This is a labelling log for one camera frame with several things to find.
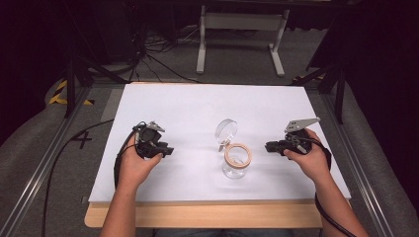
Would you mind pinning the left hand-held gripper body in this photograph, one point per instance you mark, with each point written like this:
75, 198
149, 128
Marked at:
148, 136

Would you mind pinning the white table cover sheet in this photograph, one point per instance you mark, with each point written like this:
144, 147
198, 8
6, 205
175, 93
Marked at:
197, 105

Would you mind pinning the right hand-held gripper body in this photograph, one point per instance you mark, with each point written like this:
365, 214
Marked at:
296, 140

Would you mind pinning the clear glass jar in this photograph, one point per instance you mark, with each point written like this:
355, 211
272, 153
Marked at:
235, 164

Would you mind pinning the metal floor rail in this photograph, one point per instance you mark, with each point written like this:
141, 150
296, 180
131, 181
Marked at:
39, 171
359, 171

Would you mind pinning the wooden table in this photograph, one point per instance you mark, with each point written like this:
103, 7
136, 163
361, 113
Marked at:
204, 215

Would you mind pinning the person's right hand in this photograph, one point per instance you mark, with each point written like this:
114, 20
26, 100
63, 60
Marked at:
313, 163

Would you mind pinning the person's left hand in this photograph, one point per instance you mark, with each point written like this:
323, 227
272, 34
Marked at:
135, 169

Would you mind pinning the hinged glass jar lid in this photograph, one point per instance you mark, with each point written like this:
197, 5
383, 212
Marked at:
226, 131

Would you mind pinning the black tripod stand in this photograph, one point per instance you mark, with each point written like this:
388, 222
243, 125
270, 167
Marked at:
332, 77
79, 72

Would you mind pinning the white metal desk frame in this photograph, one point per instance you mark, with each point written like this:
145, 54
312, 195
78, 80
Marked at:
242, 21

